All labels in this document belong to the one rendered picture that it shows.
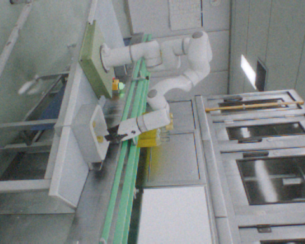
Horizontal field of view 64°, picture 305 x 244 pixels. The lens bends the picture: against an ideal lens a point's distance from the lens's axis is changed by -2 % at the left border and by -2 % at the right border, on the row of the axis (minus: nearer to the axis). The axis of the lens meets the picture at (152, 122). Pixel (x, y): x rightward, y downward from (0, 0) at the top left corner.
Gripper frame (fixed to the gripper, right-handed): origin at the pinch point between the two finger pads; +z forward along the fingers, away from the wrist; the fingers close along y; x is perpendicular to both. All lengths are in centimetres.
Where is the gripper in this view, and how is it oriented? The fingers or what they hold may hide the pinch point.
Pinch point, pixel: (110, 133)
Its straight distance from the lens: 117.5
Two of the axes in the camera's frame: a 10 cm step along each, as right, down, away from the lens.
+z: -9.2, 2.9, 2.5
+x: -3.8, -7.9, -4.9
